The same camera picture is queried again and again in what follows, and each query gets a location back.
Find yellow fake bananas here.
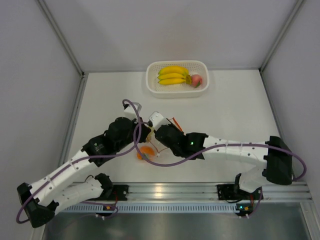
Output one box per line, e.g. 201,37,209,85
157,66,192,85

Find purple cable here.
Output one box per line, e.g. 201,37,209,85
133,121,308,218
16,99,145,224

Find clear zip top bag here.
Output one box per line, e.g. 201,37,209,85
138,135,168,161

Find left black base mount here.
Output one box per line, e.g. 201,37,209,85
101,184,129,202

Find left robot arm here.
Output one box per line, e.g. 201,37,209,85
17,117,151,228

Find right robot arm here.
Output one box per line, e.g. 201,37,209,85
154,124,293,199

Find left aluminium frame post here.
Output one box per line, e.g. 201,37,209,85
35,0,84,78

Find aluminium mounting rail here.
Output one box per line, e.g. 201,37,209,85
121,182,313,202

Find aluminium frame post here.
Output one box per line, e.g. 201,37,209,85
259,0,307,74
35,0,84,78

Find right aluminium frame post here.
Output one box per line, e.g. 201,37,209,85
259,0,307,74

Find pink fake peach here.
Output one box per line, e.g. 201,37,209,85
191,74,203,88

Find white perforated plastic basket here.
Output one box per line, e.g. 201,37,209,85
145,60,210,98

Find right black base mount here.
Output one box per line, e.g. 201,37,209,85
216,184,260,203

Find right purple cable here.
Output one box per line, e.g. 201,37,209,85
133,121,308,218

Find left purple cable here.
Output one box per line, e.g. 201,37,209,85
16,99,145,224

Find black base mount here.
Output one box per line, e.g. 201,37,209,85
216,184,260,203
101,184,129,202

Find orange fake fruit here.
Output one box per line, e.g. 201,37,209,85
139,145,156,161

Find white slotted cable duct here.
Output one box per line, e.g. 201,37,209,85
62,202,249,214

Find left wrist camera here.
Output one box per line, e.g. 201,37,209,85
123,102,142,121

